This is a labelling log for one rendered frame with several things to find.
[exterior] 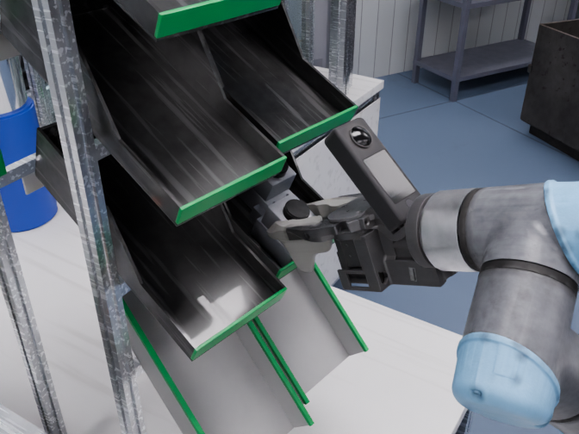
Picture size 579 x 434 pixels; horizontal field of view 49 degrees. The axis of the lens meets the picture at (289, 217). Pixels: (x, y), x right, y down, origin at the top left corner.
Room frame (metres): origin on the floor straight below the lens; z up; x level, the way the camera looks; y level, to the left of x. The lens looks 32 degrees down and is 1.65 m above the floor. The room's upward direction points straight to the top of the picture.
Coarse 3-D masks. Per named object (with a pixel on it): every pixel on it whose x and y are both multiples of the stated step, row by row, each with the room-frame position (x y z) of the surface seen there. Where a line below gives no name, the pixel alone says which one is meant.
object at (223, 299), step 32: (64, 160) 0.58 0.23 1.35; (64, 192) 0.59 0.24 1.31; (128, 192) 0.64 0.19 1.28; (128, 224) 0.60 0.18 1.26; (160, 224) 0.61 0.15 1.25; (192, 224) 0.62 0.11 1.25; (224, 224) 0.61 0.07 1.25; (128, 256) 0.52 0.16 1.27; (160, 256) 0.57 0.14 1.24; (192, 256) 0.58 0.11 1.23; (224, 256) 0.59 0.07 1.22; (256, 256) 0.58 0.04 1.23; (160, 288) 0.53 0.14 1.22; (192, 288) 0.54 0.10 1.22; (224, 288) 0.55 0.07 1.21; (256, 288) 0.56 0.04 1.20; (160, 320) 0.49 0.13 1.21; (192, 320) 0.50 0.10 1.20; (224, 320) 0.51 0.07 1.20; (192, 352) 0.46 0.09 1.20
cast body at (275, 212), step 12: (276, 204) 0.63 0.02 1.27; (288, 204) 0.62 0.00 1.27; (300, 204) 0.63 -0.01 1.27; (252, 216) 0.66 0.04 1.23; (264, 216) 0.63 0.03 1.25; (276, 216) 0.61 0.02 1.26; (288, 216) 0.61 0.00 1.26; (300, 216) 0.61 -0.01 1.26; (312, 216) 0.63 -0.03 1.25; (252, 228) 0.64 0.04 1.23; (264, 228) 0.63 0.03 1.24; (264, 240) 0.63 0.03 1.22; (276, 240) 0.61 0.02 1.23; (276, 252) 0.61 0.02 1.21; (288, 252) 0.60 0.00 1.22
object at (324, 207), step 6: (330, 198) 0.64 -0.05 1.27; (336, 198) 0.63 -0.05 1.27; (342, 198) 0.62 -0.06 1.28; (348, 198) 0.62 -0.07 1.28; (354, 198) 0.61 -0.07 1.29; (312, 204) 0.64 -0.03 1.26; (318, 204) 0.63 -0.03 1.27; (324, 204) 0.62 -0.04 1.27; (330, 204) 0.61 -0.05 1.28; (336, 204) 0.61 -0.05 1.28; (342, 204) 0.60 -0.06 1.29; (312, 210) 0.64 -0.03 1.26; (318, 210) 0.63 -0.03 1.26; (324, 210) 0.62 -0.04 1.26; (330, 210) 0.61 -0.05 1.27; (324, 216) 0.62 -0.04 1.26
